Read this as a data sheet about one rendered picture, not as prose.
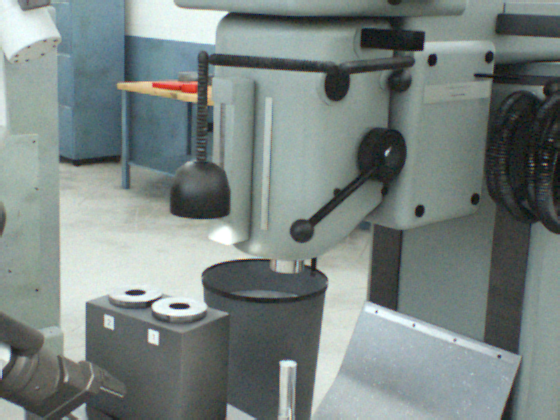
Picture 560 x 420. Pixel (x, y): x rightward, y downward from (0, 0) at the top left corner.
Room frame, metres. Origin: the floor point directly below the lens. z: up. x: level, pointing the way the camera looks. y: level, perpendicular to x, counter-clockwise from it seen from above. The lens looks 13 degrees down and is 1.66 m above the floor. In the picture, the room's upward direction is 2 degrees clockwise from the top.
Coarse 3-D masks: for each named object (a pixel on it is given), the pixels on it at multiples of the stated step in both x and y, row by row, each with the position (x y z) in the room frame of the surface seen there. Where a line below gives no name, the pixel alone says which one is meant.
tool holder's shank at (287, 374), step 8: (280, 368) 1.20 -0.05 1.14; (288, 368) 1.20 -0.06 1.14; (280, 376) 1.20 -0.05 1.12; (288, 376) 1.20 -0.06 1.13; (280, 384) 1.20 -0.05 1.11; (288, 384) 1.20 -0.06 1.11; (280, 392) 1.20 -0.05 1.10; (288, 392) 1.20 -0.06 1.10; (280, 400) 1.20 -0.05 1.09; (288, 400) 1.20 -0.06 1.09; (280, 408) 1.20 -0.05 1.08; (288, 408) 1.20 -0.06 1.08; (280, 416) 1.20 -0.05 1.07; (288, 416) 1.20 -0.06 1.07
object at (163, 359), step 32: (128, 288) 1.48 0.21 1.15; (96, 320) 1.43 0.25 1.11; (128, 320) 1.39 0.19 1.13; (160, 320) 1.37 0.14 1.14; (192, 320) 1.36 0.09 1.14; (224, 320) 1.40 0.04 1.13; (96, 352) 1.43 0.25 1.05; (128, 352) 1.39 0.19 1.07; (160, 352) 1.34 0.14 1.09; (192, 352) 1.34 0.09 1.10; (224, 352) 1.40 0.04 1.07; (128, 384) 1.39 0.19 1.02; (160, 384) 1.34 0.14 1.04; (192, 384) 1.34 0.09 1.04; (224, 384) 1.40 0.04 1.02; (128, 416) 1.39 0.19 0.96; (160, 416) 1.34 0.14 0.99; (192, 416) 1.34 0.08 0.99; (224, 416) 1.41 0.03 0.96
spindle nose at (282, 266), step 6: (270, 264) 1.21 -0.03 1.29; (276, 264) 1.20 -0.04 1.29; (282, 264) 1.19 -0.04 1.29; (288, 264) 1.19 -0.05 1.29; (294, 264) 1.19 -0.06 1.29; (300, 264) 1.20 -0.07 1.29; (276, 270) 1.20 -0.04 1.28; (282, 270) 1.19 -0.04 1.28; (288, 270) 1.19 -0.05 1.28; (294, 270) 1.19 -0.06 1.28; (300, 270) 1.20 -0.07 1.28
